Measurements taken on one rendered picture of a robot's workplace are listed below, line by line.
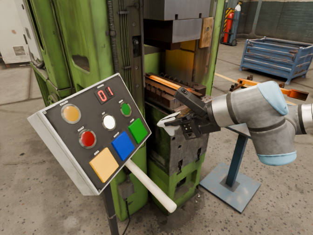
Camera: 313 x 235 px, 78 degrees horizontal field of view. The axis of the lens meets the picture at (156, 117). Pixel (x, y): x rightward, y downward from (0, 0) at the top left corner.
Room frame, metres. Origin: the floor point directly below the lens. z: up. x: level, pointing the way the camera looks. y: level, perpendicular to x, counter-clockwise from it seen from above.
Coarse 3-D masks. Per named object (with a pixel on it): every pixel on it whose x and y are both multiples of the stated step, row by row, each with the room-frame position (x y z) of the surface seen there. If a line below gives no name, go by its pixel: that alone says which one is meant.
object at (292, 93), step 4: (244, 80) 1.24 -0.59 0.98; (248, 80) 1.24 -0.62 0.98; (248, 84) 1.22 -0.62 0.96; (252, 84) 1.20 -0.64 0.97; (256, 84) 1.18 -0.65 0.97; (280, 88) 1.10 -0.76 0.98; (284, 92) 1.07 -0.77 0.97; (288, 92) 1.05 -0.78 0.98; (292, 92) 1.05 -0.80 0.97; (296, 92) 1.04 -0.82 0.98; (300, 92) 1.02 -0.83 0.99; (304, 92) 1.01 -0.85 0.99; (288, 96) 1.04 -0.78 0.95; (292, 96) 1.04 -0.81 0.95; (296, 96) 1.03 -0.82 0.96; (300, 96) 1.02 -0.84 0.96; (304, 96) 1.01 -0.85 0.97; (304, 100) 0.99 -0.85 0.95
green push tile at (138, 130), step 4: (136, 120) 0.63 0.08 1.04; (140, 120) 0.64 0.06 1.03; (132, 124) 0.60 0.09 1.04; (136, 124) 0.61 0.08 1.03; (140, 124) 0.63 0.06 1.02; (128, 128) 0.58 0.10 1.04; (132, 128) 0.59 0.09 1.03; (136, 128) 0.60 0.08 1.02; (140, 128) 0.62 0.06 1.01; (144, 128) 0.63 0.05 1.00; (132, 132) 0.58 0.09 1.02; (136, 132) 0.59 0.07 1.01; (140, 132) 0.60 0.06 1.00; (144, 132) 0.62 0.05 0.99; (136, 136) 0.58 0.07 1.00; (140, 136) 0.59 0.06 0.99; (144, 136) 0.61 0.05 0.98; (136, 140) 0.57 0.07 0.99; (140, 140) 0.58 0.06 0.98
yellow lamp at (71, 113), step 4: (68, 108) 0.47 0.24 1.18; (72, 108) 0.48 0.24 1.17; (64, 112) 0.45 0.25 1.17; (68, 112) 0.46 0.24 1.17; (72, 112) 0.47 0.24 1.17; (76, 112) 0.48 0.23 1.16; (68, 116) 0.45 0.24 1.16; (72, 116) 0.46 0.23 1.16; (76, 116) 0.47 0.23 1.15; (72, 120) 0.45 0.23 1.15
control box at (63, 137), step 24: (72, 96) 0.51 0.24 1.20; (96, 96) 0.57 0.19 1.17; (120, 96) 0.65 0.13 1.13; (48, 120) 0.41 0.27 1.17; (96, 120) 0.51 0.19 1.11; (120, 120) 0.58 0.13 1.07; (144, 120) 0.67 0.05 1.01; (48, 144) 0.42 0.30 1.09; (72, 144) 0.41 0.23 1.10; (96, 144) 0.46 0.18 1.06; (72, 168) 0.39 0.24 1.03; (120, 168) 0.45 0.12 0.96; (96, 192) 0.36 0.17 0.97
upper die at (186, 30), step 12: (144, 24) 1.09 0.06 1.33; (156, 24) 1.02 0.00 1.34; (168, 24) 0.95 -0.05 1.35; (180, 24) 0.96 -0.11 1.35; (192, 24) 1.01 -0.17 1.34; (144, 36) 1.09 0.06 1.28; (156, 36) 1.02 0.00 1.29; (168, 36) 0.95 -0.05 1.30; (180, 36) 0.96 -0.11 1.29; (192, 36) 1.02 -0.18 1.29
